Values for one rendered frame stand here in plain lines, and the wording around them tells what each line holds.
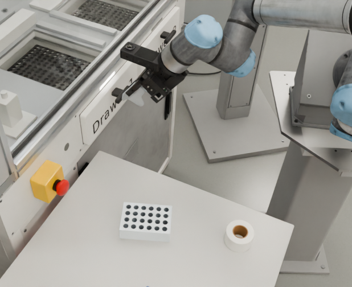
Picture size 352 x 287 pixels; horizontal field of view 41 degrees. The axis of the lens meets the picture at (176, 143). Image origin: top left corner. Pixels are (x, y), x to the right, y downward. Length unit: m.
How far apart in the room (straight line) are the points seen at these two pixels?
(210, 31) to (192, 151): 1.40
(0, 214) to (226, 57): 0.62
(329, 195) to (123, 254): 0.85
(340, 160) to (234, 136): 1.08
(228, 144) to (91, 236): 1.34
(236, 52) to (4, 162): 0.57
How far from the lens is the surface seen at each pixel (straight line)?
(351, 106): 0.86
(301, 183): 1.68
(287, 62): 3.09
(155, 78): 1.21
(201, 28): 1.07
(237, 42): 1.14
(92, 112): 1.27
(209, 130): 2.48
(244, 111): 2.55
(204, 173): 2.33
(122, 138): 1.62
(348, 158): 1.49
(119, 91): 1.34
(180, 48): 1.11
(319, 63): 1.48
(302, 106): 1.48
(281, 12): 1.07
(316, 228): 1.93
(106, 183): 1.31
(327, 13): 0.99
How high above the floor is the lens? 1.79
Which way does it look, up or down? 47 degrees down
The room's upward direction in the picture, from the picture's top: 4 degrees clockwise
